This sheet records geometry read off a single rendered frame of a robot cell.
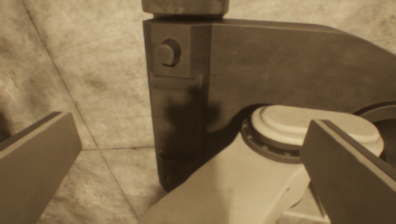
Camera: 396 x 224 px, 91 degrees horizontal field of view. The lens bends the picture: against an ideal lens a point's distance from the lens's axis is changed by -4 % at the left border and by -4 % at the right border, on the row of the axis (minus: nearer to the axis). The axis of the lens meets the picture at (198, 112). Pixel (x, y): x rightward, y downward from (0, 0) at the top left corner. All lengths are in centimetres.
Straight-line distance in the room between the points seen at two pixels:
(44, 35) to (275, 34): 77
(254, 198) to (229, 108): 26
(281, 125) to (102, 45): 62
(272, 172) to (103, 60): 65
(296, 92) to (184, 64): 25
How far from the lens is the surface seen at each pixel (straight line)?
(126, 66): 75
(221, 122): 52
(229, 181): 30
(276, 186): 31
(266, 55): 45
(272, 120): 36
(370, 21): 68
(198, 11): 43
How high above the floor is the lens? 61
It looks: 58 degrees down
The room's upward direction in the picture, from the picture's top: 155 degrees counter-clockwise
